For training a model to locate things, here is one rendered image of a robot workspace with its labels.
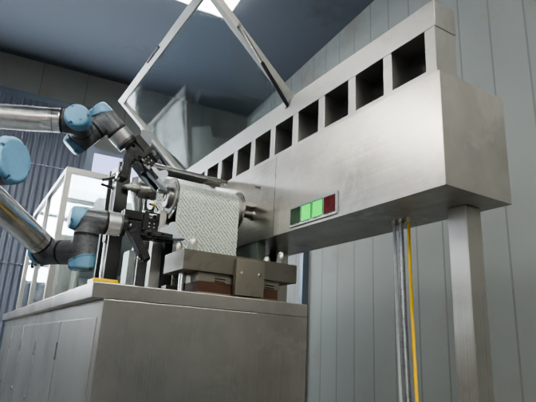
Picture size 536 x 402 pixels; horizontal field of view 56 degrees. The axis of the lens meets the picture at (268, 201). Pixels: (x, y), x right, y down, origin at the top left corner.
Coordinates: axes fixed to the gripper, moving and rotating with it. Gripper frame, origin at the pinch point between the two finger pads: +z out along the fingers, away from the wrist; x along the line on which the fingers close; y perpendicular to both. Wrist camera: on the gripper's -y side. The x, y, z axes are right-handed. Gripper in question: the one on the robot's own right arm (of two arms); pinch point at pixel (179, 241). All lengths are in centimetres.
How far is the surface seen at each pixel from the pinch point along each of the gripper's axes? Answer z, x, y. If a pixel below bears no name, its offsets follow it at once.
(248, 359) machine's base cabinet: 14.4, -26.1, -36.1
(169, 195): -4.3, 2.3, 15.8
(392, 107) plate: 31, -68, 31
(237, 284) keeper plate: 11.4, -22.1, -14.9
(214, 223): 12.1, -0.3, 8.1
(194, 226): 4.8, -0.3, 5.7
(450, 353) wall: 156, 19, -31
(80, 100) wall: 6, 317, 189
